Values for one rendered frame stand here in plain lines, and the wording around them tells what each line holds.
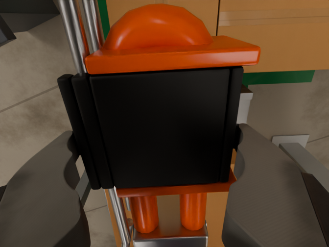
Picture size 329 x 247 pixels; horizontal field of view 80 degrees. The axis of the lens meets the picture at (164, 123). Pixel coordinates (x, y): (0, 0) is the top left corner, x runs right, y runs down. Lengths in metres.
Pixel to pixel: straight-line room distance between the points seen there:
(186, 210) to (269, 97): 1.53
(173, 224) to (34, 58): 1.50
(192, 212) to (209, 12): 0.74
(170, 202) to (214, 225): 0.55
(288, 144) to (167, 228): 1.78
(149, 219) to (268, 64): 0.84
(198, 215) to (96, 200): 2.03
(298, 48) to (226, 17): 0.32
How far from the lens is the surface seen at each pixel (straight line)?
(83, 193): 1.24
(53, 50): 1.53
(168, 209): 0.20
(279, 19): 0.92
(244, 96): 0.87
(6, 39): 0.74
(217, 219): 0.73
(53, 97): 1.64
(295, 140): 1.97
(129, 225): 0.19
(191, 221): 0.18
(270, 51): 0.93
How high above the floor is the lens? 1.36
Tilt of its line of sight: 61 degrees down
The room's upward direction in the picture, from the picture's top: 177 degrees clockwise
